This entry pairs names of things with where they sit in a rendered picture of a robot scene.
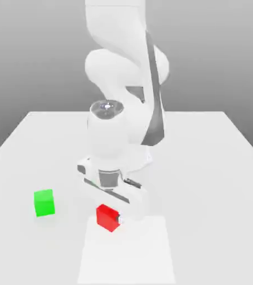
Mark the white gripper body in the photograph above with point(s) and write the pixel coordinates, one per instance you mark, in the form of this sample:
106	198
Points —
126	198

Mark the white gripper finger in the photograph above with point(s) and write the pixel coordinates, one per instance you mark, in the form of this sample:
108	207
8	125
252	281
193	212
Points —
119	219

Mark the small red cube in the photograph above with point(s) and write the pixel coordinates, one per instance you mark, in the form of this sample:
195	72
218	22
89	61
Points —
105	217

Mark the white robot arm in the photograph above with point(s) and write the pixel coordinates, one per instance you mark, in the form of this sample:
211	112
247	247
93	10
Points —
117	66

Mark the small green cube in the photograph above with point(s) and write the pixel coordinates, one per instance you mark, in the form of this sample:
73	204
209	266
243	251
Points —
44	203

